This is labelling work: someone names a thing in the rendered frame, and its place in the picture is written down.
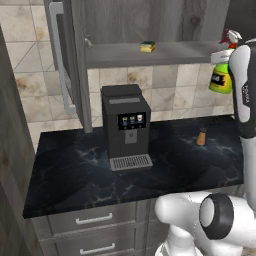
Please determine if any grey wooden cabinet door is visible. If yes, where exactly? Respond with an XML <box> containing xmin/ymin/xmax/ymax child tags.
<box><xmin>44</xmin><ymin>0</ymin><xmax>94</xmax><ymax>135</ymax></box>

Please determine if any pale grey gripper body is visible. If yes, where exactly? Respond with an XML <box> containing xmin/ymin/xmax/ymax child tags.
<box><xmin>210</xmin><ymin>48</ymin><xmax>235</xmax><ymax>65</ymax></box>

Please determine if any yellow and green sponge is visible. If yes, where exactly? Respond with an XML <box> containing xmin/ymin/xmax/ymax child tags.
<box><xmin>139</xmin><ymin>40</ymin><xmax>157</xmax><ymax>54</ymax></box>

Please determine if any grey wooden wall cabinet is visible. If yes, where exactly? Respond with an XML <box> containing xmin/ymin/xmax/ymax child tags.
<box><xmin>70</xmin><ymin>0</ymin><xmax>232</xmax><ymax>70</ymax></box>

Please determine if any yellow-green spray bottle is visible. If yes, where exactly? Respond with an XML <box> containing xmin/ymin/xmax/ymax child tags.
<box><xmin>208</xmin><ymin>28</ymin><xmax>243</xmax><ymax>95</ymax></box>

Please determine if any silver drawer handle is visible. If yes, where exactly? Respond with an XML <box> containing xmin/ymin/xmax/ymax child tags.
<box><xmin>78</xmin><ymin>242</ymin><xmax>117</xmax><ymax>256</ymax></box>
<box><xmin>75</xmin><ymin>212</ymin><xmax>114</xmax><ymax>226</ymax></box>

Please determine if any tall grey wooden cabinet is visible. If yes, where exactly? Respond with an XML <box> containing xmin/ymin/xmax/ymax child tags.
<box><xmin>0</xmin><ymin>25</ymin><xmax>45</xmax><ymax>256</ymax></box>

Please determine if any brown pepper shaker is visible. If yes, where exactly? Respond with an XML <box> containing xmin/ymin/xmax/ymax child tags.
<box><xmin>195</xmin><ymin>127</ymin><xmax>208</xmax><ymax>147</ymax></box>

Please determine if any grey drawer front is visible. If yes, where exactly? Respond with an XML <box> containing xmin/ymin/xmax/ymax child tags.
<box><xmin>54</xmin><ymin>225</ymin><xmax>138</xmax><ymax>256</ymax></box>
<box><xmin>47</xmin><ymin>200</ymin><xmax>138</xmax><ymax>236</ymax></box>

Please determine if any black coffee machine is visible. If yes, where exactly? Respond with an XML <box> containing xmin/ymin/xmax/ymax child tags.
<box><xmin>100</xmin><ymin>83</ymin><xmax>155</xmax><ymax>173</ymax></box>

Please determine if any long silver door handle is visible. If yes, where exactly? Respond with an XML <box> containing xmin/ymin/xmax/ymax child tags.
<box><xmin>48</xmin><ymin>1</ymin><xmax>78</xmax><ymax>116</ymax></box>

